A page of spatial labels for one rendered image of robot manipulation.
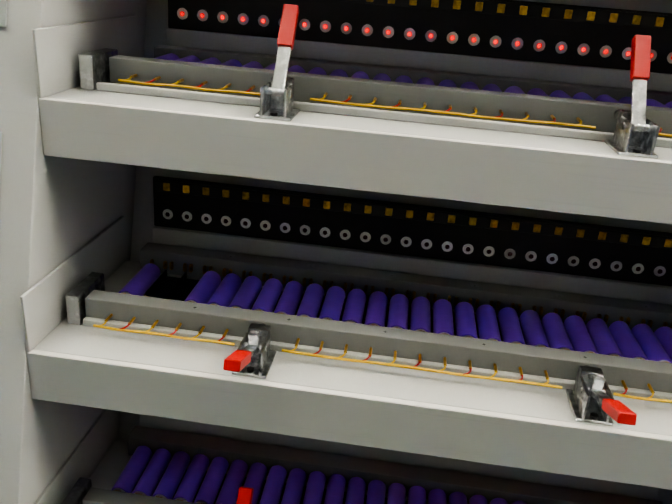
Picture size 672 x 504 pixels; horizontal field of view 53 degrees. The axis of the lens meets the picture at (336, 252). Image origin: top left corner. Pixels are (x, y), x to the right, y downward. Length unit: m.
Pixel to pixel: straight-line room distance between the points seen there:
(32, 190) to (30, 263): 0.06
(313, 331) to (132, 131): 0.21
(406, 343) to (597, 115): 0.24
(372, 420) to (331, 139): 0.22
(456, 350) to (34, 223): 0.35
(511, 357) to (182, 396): 0.27
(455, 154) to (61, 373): 0.35
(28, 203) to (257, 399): 0.23
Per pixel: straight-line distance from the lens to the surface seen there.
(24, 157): 0.57
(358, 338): 0.56
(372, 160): 0.50
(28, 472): 0.65
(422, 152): 0.50
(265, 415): 0.55
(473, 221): 0.67
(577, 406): 0.57
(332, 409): 0.54
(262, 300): 0.61
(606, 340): 0.64
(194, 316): 0.59
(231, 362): 0.48
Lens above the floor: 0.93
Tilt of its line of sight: 8 degrees down
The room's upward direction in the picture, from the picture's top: 6 degrees clockwise
